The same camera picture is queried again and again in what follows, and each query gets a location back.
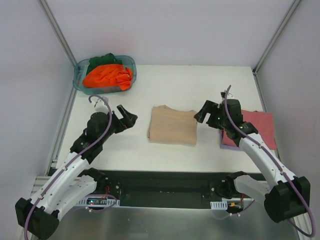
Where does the beige t shirt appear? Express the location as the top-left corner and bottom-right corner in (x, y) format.
(147, 105), (197, 146)

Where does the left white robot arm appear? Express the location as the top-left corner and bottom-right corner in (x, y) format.
(15, 105), (138, 240)

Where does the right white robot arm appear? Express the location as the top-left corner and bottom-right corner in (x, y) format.
(194, 99), (311, 223)

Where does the folded red t shirt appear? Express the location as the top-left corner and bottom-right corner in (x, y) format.
(221, 109), (277, 151)

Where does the orange t shirt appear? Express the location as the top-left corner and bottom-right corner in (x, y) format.
(82, 64), (133, 91)

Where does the green t shirt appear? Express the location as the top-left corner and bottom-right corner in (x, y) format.
(86, 53), (123, 75)

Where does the teal plastic basket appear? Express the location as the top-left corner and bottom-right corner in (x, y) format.
(72, 55), (137, 95)

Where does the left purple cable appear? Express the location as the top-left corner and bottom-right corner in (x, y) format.
(23, 94), (118, 240)

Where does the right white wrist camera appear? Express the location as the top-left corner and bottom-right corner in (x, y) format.
(220, 91), (234, 101)

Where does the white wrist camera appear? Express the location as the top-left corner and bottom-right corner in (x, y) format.
(220, 91), (234, 101)
(94, 96), (109, 114)

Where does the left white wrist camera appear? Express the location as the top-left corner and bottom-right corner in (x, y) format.
(94, 96), (109, 114)

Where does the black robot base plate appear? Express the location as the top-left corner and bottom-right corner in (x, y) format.
(47, 167), (253, 210)

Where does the right aluminium frame post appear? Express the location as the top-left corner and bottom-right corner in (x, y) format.
(252, 0), (303, 76)

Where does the aluminium frame post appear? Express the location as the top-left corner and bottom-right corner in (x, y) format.
(38, 0), (77, 67)
(252, 0), (303, 76)

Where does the left aluminium frame post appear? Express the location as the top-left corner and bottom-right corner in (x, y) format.
(38, 0), (77, 67)

